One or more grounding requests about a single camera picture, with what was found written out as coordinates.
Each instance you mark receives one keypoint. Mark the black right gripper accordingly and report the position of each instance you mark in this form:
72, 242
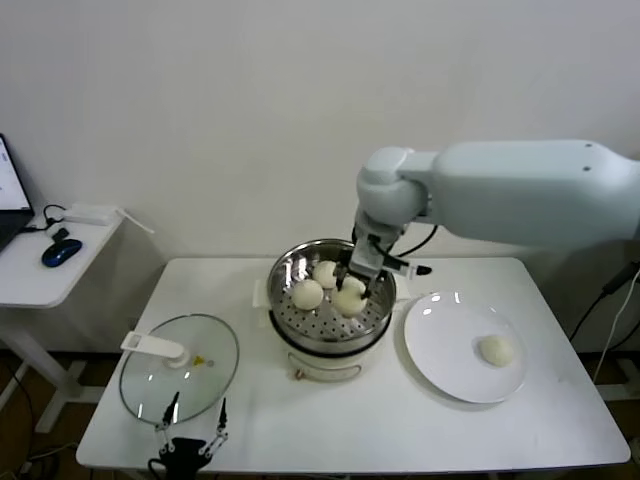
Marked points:
367, 257

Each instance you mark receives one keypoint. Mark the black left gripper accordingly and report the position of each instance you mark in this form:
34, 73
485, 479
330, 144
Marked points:
185, 455

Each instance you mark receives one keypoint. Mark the white steamed baozi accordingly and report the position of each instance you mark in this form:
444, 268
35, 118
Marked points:
325, 272
496, 351
347, 303
307, 294

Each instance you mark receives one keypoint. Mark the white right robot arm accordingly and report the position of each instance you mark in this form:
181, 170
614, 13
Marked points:
500, 190

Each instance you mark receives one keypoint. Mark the stainless steel steamer basket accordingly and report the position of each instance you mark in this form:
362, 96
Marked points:
285, 270

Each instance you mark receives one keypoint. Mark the white electric cooking pot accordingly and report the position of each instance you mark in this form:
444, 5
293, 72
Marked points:
325, 367

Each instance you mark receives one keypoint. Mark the white round plate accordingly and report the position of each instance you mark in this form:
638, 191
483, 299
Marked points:
450, 320

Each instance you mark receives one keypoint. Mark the blue black computer mouse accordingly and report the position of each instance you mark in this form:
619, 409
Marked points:
62, 252

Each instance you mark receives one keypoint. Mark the white side desk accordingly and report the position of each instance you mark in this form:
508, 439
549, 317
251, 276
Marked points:
30, 285

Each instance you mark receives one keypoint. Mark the small black usb dongle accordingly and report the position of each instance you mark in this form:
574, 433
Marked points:
61, 234

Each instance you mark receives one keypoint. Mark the white rectangular device box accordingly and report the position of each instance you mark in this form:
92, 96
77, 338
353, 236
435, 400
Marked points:
90, 213

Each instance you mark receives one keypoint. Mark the black laptop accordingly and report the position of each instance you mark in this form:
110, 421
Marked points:
12, 220

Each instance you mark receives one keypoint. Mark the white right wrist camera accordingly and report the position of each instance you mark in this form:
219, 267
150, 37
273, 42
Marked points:
405, 270

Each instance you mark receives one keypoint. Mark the dark metal floor frame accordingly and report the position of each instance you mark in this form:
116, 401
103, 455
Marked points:
620, 375

